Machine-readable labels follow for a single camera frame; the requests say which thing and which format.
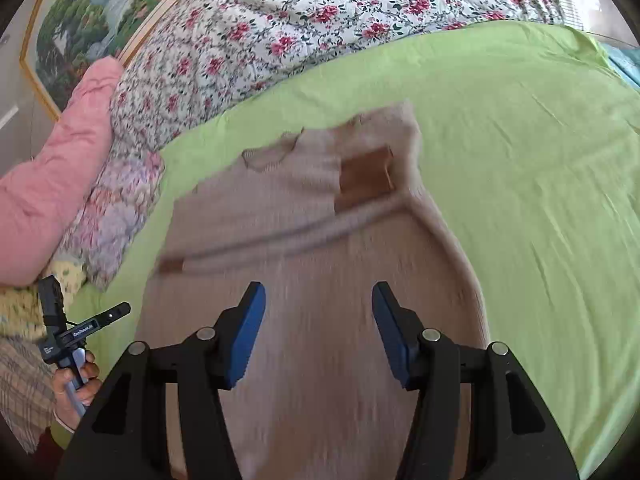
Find pink pillow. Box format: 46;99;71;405
0;56;124;288

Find plaid sleeve forearm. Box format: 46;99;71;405
0;334;58;453

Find red floral quilt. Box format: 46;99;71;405
109;0;571;152

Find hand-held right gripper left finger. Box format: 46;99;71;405
56;281;266;480

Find pastel floral pillow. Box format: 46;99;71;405
50;136;166;292

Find teal cloth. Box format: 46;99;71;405
599;42;640;88

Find green bed sheet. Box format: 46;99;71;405
50;21;640;480

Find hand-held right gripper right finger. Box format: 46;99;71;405
371;281;580;480

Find person's left hand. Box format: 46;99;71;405
54;349;102;433

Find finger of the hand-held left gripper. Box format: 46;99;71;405
97;302;132;329

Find yellow floral cloth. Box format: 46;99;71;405
0;259;87;343

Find beige knit sweater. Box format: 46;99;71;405
131;100;493;480

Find framed landscape painting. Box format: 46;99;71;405
19;0;236;122

